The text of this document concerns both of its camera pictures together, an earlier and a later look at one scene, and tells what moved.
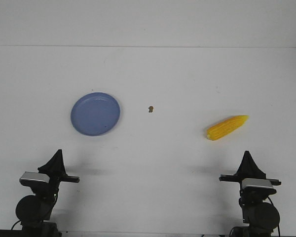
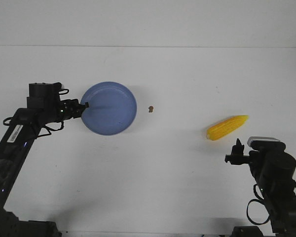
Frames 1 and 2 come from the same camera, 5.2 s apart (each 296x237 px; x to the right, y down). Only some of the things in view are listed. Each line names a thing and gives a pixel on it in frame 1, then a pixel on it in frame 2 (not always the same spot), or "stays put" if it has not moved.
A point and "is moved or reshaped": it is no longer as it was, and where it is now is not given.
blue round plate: [95, 114] is moved or reshaped
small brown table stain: [151, 108] stays put
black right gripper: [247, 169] → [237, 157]
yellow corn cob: [226, 127] stays put
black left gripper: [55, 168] → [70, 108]
